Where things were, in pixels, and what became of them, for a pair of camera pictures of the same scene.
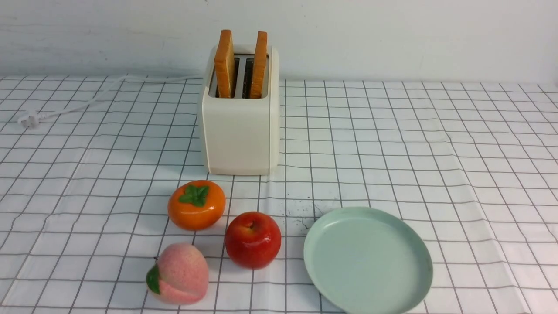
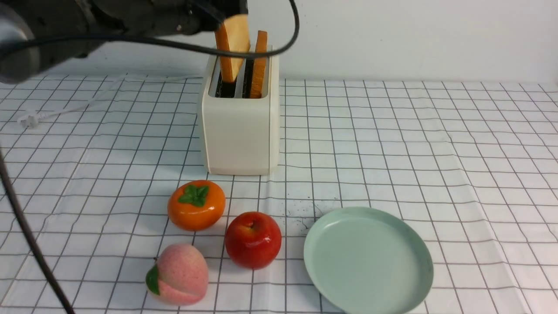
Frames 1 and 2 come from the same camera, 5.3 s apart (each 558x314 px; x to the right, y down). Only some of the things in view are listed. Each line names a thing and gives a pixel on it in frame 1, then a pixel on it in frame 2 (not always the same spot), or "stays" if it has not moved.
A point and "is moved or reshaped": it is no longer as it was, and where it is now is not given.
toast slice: (225, 64) is moved or reshaped
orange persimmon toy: (196, 205) stays
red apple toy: (253, 240) stays
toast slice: (259, 73) stays
